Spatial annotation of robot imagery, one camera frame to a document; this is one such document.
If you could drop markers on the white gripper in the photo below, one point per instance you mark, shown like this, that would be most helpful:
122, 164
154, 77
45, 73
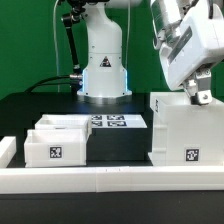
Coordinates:
189, 35

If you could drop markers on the white drawer cabinet box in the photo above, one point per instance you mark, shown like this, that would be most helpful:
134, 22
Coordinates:
185, 134

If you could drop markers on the white drawer tray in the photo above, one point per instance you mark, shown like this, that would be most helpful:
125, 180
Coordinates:
73, 121
55, 148

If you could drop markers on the white front drawer tray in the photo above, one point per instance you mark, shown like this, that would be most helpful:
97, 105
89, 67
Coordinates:
55, 148

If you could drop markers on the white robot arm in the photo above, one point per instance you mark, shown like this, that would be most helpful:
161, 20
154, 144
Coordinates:
104, 78

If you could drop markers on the white marker tag sheet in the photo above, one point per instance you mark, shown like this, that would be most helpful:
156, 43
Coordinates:
113, 121

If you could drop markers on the white front fence bar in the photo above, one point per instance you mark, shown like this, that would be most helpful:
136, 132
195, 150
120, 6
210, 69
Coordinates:
110, 179

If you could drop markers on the white fence bar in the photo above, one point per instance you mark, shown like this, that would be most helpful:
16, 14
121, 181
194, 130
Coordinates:
7, 150
110, 179

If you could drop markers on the white left fence bar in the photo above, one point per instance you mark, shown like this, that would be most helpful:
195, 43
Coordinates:
7, 150

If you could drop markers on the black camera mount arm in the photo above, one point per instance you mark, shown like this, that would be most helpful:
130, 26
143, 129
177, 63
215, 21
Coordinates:
68, 20

